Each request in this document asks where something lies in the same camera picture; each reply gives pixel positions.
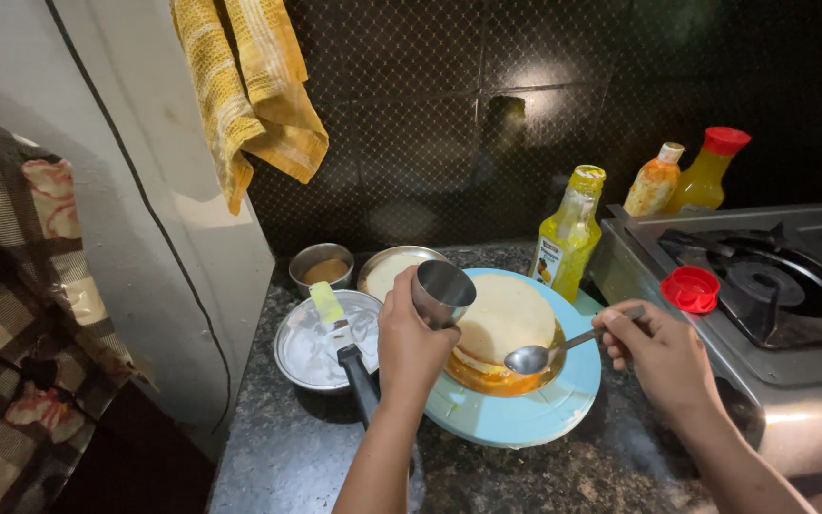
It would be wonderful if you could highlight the steel bowl with white cream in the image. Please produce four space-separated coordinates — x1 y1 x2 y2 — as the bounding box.
273 289 385 394

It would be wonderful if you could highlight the steel gas stove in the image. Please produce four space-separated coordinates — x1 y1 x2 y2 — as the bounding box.
587 200 822 481

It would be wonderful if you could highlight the checked floral cloth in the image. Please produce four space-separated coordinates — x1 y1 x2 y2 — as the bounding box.
0 101 157 514

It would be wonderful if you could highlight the yellow checked towel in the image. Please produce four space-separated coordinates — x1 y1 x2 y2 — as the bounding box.
170 0 330 217

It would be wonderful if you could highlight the light blue cake turntable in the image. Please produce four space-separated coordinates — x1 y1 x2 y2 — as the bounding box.
423 267 603 450

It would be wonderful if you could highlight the orange stained squeeze bottle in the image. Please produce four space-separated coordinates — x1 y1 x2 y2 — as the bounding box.
622 141 686 218

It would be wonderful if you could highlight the small steel cup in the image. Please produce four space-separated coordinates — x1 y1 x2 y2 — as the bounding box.
411 259 478 331

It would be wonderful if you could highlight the red capped yellow bottle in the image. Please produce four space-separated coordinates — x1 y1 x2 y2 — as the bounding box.
664 126 752 215

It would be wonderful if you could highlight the steel spoon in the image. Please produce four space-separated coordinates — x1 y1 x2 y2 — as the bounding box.
504 306 646 376

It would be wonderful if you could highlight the open yellow syrup bottle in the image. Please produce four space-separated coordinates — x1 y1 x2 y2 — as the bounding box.
530 165 607 304

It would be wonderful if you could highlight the red bottle cap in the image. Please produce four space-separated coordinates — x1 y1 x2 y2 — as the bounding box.
660 266 722 315

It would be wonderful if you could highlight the person's right hand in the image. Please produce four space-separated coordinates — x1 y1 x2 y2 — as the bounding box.
591 299 722 422

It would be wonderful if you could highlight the small steel bowl brown liquid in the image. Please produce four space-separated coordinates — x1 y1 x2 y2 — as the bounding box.
288 243 355 299

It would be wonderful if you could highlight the round layered sponge cake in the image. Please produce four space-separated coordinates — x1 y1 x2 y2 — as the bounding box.
444 273 568 398

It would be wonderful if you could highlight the person's left hand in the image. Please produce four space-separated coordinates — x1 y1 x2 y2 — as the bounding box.
377 265 462 416

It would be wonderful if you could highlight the steel plate with cake layer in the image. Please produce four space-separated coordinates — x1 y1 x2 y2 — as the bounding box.
357 246 450 302

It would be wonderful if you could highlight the black handled green spatula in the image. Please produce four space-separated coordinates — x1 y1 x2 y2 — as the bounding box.
310 281 382 431

